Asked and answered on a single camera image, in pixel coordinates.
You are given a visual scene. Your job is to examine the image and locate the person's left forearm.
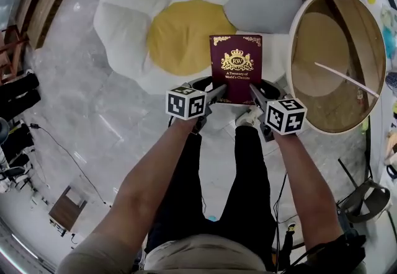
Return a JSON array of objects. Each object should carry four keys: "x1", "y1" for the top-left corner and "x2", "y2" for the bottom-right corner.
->
[{"x1": 88, "y1": 117, "x2": 203, "y2": 238}]

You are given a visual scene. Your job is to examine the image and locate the white flower-shaped beanbag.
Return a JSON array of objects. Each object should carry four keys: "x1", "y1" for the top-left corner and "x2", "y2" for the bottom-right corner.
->
[{"x1": 92, "y1": 0, "x2": 303, "y2": 97}]

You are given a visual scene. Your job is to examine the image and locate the small dark wooden table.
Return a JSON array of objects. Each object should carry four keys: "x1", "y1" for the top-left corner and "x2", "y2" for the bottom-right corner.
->
[{"x1": 48, "y1": 185, "x2": 88, "y2": 234}]

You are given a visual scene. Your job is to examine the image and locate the black shoulder bag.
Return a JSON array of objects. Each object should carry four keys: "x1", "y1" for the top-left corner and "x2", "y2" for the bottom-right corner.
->
[{"x1": 290, "y1": 233, "x2": 367, "y2": 274}]

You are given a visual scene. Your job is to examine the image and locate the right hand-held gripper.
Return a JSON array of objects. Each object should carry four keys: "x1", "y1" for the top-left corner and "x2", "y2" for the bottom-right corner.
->
[{"x1": 249, "y1": 79, "x2": 308, "y2": 143}]

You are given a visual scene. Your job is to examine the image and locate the person's right forearm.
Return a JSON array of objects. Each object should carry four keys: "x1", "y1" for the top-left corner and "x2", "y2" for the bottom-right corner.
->
[{"x1": 272, "y1": 132, "x2": 346, "y2": 257}]

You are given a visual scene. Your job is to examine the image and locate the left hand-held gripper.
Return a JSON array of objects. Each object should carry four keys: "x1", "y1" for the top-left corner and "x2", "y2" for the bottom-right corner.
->
[{"x1": 165, "y1": 76, "x2": 228, "y2": 136}]

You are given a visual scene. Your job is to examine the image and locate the person's beige shirt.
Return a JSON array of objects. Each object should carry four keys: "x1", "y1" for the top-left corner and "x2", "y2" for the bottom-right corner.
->
[{"x1": 55, "y1": 233, "x2": 268, "y2": 274}]

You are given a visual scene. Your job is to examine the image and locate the round glass side table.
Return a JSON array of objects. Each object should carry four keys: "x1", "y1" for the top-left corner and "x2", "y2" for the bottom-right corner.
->
[{"x1": 285, "y1": 0, "x2": 387, "y2": 135}]

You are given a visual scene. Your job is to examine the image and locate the maroon hardcover book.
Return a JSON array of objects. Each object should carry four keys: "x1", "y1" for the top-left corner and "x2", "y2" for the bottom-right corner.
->
[{"x1": 209, "y1": 34, "x2": 264, "y2": 105}]

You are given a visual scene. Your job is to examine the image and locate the thin black floor cable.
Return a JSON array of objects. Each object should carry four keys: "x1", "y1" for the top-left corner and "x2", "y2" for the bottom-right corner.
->
[{"x1": 29, "y1": 123, "x2": 108, "y2": 206}]

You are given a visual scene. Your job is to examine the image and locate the reddish wooden stool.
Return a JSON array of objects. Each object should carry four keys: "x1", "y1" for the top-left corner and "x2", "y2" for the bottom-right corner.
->
[{"x1": 0, "y1": 24, "x2": 29, "y2": 82}]

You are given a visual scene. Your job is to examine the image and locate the teal cloth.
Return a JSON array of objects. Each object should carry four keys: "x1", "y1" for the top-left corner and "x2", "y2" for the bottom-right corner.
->
[{"x1": 381, "y1": 25, "x2": 394, "y2": 51}]

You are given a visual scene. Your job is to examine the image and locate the person's white shoe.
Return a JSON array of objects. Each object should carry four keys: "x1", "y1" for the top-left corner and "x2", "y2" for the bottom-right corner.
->
[{"x1": 234, "y1": 106, "x2": 261, "y2": 128}]

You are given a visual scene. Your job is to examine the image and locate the person's black trousers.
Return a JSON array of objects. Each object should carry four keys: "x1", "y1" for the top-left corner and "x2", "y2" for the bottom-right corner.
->
[{"x1": 145, "y1": 125, "x2": 277, "y2": 269}]

